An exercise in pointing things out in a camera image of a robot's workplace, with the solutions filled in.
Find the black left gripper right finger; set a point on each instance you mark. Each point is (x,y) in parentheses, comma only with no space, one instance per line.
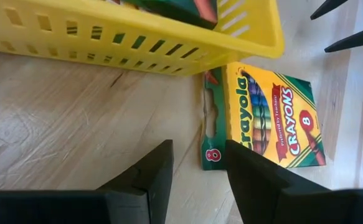
(262,193)

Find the yellow green crayon box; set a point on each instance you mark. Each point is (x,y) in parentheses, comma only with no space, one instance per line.
(184,11)
(287,124)

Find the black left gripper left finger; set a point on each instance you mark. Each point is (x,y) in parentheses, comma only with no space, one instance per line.
(131,205)

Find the yellow plastic basket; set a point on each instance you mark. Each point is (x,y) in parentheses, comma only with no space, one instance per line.
(137,28)

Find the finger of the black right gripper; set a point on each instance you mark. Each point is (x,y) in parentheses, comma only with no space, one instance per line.
(355,39)
(327,6)

